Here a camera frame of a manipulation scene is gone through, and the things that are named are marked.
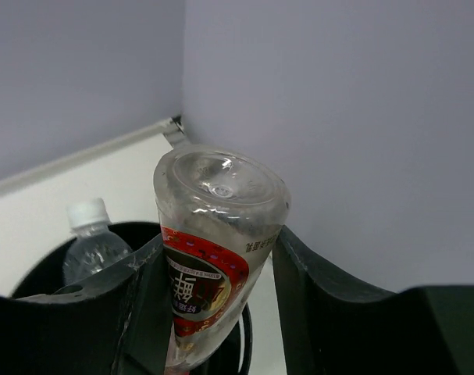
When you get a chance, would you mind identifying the clear unlabeled bottle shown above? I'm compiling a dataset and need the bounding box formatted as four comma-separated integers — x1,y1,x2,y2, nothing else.
62,198,133,285

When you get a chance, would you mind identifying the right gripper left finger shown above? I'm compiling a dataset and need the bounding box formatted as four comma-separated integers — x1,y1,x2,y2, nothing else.
0,236,172,374

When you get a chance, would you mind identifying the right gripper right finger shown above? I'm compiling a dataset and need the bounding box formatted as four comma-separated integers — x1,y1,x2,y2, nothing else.
273,228,474,374

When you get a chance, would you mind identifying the black cylindrical bin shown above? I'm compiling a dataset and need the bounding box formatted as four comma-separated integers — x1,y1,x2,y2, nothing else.
12,221,253,375

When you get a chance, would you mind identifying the aluminium table rail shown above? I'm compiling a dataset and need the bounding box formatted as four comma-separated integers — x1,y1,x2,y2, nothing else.
0,114,187,198

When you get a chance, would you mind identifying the red cap bottle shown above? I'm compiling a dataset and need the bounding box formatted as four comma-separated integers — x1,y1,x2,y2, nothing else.
153,145,291,374

